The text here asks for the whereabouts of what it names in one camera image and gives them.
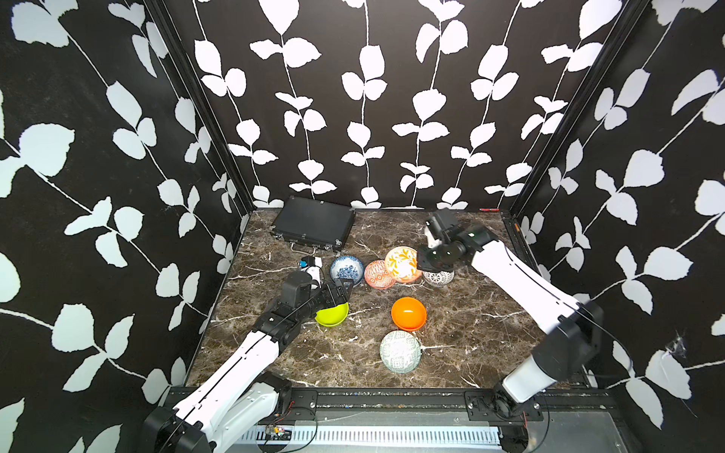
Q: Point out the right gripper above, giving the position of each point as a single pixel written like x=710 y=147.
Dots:
x=423 y=264

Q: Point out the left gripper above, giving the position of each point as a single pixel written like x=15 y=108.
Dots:
x=341 y=295

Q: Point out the blue floral bowl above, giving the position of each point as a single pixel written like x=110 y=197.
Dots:
x=347 y=267

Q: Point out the lime green bowl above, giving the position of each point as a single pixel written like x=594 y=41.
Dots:
x=332 y=317

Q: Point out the red patterned bowl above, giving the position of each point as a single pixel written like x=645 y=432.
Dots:
x=377 y=276

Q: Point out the orange leaf patterned bowl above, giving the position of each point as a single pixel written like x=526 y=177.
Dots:
x=401 y=264

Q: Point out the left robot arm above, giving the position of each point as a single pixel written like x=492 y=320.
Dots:
x=241 y=392

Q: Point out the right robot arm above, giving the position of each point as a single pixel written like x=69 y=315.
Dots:
x=573 y=329

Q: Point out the white maroon patterned bowl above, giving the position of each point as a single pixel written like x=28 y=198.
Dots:
x=439 y=279

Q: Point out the orange plastic bowl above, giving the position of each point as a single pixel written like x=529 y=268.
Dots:
x=409 y=314

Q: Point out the black hard carrying case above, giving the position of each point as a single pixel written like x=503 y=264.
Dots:
x=315 y=223

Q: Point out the pale green patterned bowl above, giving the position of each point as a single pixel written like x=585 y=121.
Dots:
x=400 y=352

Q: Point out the small circuit board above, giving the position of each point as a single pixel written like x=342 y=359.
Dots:
x=276 y=434

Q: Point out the black front mounting rail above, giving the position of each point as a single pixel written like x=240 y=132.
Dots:
x=475 y=404

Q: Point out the white perforated cable tray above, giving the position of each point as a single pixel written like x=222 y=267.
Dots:
x=381 y=436

